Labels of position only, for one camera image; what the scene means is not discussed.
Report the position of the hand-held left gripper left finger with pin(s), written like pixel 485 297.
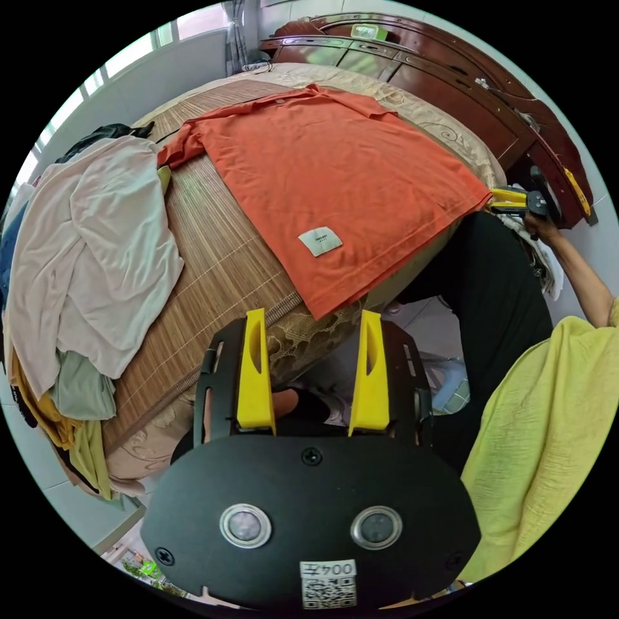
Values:
pixel 255 387

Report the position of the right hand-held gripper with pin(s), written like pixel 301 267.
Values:
pixel 542 198

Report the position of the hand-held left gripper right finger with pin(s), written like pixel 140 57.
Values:
pixel 371 401

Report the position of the orange t-shirt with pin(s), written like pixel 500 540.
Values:
pixel 329 169

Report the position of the person's right forearm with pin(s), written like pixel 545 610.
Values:
pixel 580 275

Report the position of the person's left hand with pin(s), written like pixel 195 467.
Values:
pixel 286 402

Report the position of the person's right hand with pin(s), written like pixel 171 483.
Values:
pixel 544 229

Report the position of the dark wooden headboard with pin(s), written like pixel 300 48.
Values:
pixel 464 92

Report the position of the bed with woven mat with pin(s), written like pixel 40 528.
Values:
pixel 217 251

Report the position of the person's body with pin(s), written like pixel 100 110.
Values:
pixel 522 387

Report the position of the pile of clothes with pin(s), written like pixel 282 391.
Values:
pixel 92 251

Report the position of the green box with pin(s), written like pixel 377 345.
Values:
pixel 368 32

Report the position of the curtain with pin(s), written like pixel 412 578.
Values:
pixel 236 34

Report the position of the window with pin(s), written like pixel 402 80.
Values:
pixel 111 72

